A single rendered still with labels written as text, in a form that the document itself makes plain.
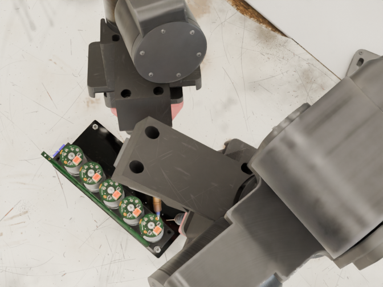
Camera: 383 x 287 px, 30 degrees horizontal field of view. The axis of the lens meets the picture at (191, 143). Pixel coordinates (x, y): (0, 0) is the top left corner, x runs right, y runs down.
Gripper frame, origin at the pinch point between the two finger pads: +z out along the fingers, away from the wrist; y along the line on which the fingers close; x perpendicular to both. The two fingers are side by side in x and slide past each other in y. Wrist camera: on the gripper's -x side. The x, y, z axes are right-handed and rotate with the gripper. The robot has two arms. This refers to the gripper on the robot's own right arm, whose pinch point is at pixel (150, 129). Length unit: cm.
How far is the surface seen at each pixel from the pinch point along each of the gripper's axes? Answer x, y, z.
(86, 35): 18.3, -7.1, 1.6
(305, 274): -8.1, 15.6, 16.2
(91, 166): -0.3, -6.6, 4.5
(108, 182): -1.9, -4.9, 5.4
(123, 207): -4.3, -3.4, 6.8
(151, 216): -5.3, -0.6, 7.3
